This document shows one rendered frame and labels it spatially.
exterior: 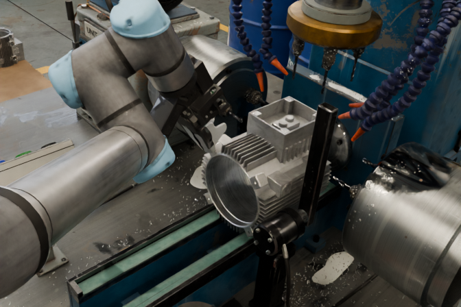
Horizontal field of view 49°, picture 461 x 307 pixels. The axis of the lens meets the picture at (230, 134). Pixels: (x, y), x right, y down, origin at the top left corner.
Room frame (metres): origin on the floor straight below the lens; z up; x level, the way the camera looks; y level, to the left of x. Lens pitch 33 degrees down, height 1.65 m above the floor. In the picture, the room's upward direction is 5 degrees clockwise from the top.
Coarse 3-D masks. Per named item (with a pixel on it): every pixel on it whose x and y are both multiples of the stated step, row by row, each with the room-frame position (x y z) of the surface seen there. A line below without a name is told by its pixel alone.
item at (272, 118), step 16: (288, 96) 0.94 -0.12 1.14; (272, 112) 0.90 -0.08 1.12; (288, 112) 0.92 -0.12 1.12; (304, 112) 0.90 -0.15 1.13; (256, 128) 0.84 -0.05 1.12; (272, 128) 0.81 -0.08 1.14; (288, 128) 0.84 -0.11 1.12; (304, 128) 0.82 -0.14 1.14; (272, 144) 0.80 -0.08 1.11; (288, 144) 0.80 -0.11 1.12; (304, 144) 0.83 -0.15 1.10; (288, 160) 0.80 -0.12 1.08
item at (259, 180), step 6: (216, 144) 0.81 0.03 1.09; (216, 150) 0.80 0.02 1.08; (258, 174) 0.73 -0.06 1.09; (264, 174) 0.73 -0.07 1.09; (252, 180) 0.73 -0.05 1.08; (258, 180) 0.72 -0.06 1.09; (264, 180) 0.72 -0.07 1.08; (258, 186) 0.72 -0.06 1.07; (210, 198) 0.81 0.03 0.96; (246, 228) 0.73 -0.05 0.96; (252, 228) 0.72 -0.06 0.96; (246, 234) 0.72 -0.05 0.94; (252, 234) 0.71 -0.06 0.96
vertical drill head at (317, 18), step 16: (304, 0) 0.94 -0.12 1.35; (320, 0) 0.91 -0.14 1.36; (336, 0) 0.89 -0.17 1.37; (352, 0) 0.89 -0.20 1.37; (288, 16) 0.92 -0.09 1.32; (304, 16) 0.90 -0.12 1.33; (320, 16) 0.88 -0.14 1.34; (336, 16) 0.87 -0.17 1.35; (352, 16) 0.87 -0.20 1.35; (368, 16) 0.90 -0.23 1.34; (304, 32) 0.87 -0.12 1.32; (320, 32) 0.85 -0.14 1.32; (336, 32) 0.85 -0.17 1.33; (352, 32) 0.85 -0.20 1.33; (368, 32) 0.86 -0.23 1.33; (336, 48) 0.85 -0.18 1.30; (352, 48) 0.86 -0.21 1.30; (352, 80) 0.94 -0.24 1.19
